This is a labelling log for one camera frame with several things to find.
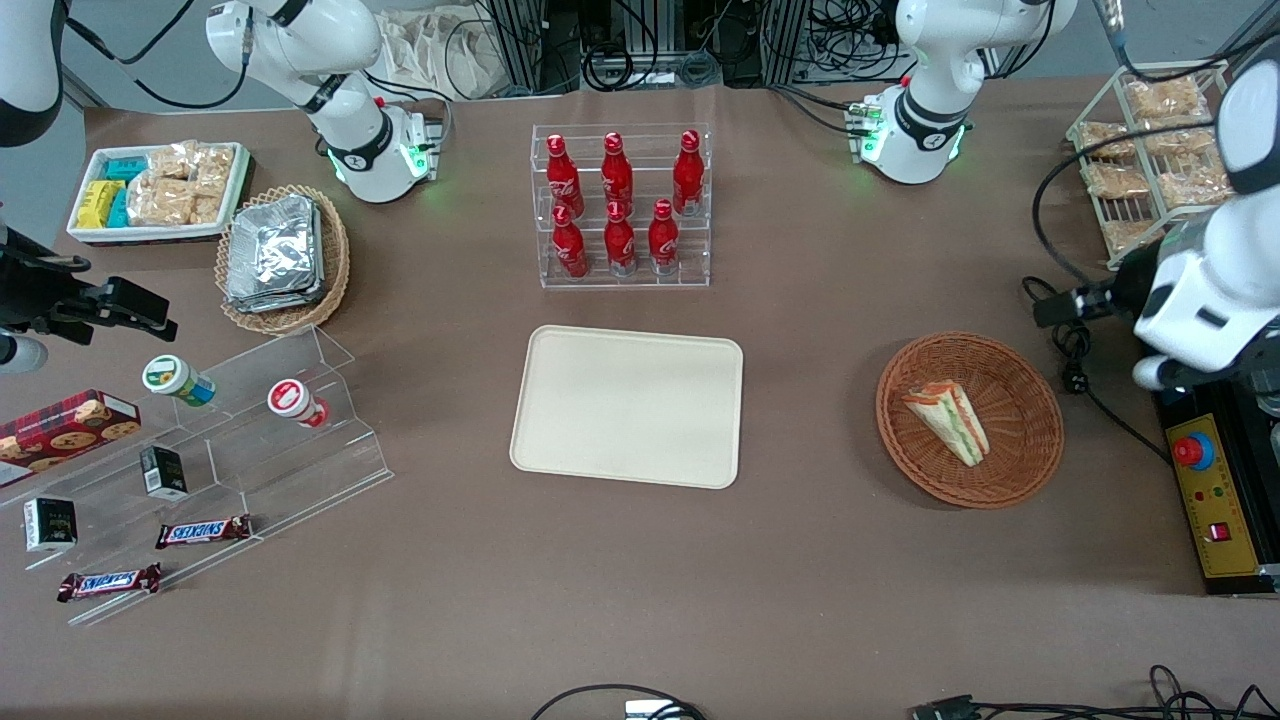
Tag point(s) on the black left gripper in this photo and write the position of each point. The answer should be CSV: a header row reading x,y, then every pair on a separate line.
x,y
1133,279

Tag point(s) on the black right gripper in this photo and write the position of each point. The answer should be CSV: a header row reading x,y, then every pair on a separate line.
x,y
28,287

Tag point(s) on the triangular sandwich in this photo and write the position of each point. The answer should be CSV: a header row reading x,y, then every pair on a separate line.
x,y
950,420

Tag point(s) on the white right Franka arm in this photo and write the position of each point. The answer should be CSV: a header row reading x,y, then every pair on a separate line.
x,y
300,40

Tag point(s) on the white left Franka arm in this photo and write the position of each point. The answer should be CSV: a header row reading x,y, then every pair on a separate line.
x,y
935,100

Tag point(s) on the brown round wicker basket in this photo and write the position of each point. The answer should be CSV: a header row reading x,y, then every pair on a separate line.
x,y
1020,440

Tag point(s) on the white rectangular snack tray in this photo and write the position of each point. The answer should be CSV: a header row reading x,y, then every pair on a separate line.
x,y
235,190

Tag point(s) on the light oval wicker basket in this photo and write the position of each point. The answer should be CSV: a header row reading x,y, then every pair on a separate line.
x,y
335,260

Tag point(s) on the cream plastic tray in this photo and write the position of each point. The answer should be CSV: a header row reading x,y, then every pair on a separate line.
x,y
625,405

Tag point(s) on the green-lid yogurt cup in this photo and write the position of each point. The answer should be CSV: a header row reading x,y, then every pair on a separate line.
x,y
170,376

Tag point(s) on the clear bag of crackers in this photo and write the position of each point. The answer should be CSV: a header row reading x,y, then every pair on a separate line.
x,y
214,168
1105,140
1178,143
1192,187
206,210
1118,181
1128,236
160,202
172,160
1165,98

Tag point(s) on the teal snack packet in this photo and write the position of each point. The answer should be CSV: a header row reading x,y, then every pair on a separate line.
x,y
125,169
119,208

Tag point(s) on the yellow snack packet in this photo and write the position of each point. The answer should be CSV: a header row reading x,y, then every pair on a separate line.
x,y
95,205

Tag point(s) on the red tartan cookie box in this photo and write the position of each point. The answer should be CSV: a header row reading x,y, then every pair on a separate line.
x,y
60,435

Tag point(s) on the silver foil pouch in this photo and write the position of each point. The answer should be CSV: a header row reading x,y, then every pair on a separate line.
x,y
275,304
273,245

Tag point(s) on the small black box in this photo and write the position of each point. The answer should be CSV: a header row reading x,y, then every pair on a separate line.
x,y
50,525
163,472

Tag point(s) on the red-lid yogurt cup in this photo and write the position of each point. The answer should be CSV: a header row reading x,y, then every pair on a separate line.
x,y
290,399

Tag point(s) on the clear acrylic stepped shelf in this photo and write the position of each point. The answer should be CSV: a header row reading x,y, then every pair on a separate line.
x,y
270,470

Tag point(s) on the clear plastic container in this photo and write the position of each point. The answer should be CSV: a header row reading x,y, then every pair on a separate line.
x,y
1270,420

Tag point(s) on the Snickers bar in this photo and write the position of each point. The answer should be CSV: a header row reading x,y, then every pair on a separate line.
x,y
203,531
108,582

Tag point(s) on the black yellow emergency-stop box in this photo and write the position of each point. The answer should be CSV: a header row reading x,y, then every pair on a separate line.
x,y
1215,500

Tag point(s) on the red cola bottle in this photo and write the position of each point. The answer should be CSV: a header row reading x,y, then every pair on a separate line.
x,y
563,180
617,175
620,245
570,248
663,242
688,178

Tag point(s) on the beige fabric bag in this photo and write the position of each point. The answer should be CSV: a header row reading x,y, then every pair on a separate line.
x,y
440,55

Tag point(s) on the clear acrylic bottle rack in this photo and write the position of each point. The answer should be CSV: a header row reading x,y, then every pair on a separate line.
x,y
640,280

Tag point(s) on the small grey device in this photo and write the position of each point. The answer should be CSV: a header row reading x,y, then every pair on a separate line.
x,y
647,710

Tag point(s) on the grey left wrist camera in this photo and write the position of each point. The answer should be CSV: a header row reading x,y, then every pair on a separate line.
x,y
1148,373

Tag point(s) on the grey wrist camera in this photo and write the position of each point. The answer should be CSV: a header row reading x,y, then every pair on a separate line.
x,y
1148,373
20,354

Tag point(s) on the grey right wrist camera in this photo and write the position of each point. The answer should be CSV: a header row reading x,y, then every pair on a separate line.
x,y
20,354

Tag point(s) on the black wrist mount bracket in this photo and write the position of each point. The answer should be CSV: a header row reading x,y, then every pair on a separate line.
x,y
1215,372

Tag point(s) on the aluminium frame post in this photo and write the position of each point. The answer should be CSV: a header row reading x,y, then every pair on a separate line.
x,y
518,45
785,40

